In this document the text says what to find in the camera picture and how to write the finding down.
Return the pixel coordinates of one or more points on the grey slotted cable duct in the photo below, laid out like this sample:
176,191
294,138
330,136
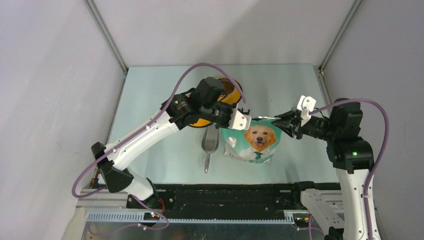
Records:
146,217

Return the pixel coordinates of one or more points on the green pet food bag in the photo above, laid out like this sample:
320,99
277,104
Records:
255,145

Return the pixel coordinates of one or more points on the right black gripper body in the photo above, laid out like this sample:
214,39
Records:
309,128

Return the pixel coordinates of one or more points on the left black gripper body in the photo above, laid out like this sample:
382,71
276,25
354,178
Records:
222,114

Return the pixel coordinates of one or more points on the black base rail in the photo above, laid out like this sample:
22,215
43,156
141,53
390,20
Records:
222,200

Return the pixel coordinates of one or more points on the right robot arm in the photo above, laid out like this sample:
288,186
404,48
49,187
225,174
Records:
352,158

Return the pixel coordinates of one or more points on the brown pet food kibble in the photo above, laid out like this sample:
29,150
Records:
228,86

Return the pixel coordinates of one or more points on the yellow double bowl feeder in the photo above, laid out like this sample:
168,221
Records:
230,95

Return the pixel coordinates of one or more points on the right steel bowl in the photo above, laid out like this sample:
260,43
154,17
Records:
223,93

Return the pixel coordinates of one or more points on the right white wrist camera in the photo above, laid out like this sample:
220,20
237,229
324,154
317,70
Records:
304,105

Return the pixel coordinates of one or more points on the metal food scoop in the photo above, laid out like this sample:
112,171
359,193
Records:
209,144

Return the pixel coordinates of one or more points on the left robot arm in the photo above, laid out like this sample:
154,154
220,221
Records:
180,111

